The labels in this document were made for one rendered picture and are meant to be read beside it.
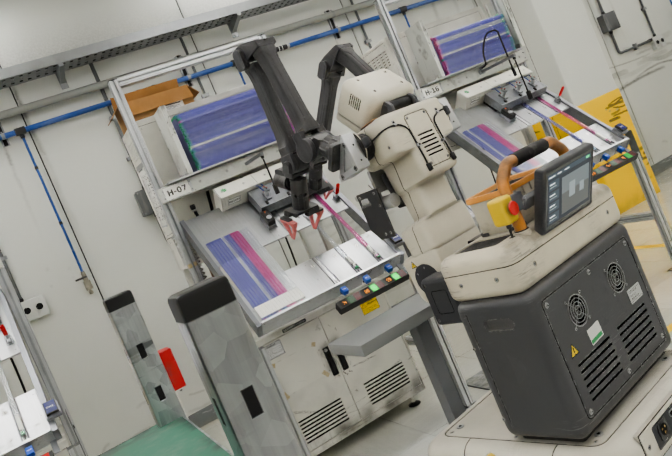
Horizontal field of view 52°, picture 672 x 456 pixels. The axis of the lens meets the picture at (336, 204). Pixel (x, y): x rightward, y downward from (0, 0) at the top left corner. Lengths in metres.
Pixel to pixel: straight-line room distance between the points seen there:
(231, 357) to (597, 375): 1.60
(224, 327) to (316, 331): 2.69
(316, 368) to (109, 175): 2.11
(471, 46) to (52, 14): 2.62
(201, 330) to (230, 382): 0.03
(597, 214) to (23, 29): 3.73
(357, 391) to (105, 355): 1.89
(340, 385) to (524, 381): 1.40
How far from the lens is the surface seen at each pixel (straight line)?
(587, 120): 3.89
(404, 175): 2.07
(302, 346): 3.03
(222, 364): 0.37
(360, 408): 3.16
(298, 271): 2.82
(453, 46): 3.81
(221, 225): 3.06
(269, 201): 3.05
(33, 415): 2.62
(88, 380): 4.51
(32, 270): 4.49
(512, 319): 1.76
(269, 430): 0.38
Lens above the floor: 1.12
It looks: 2 degrees down
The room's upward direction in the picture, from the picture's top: 23 degrees counter-clockwise
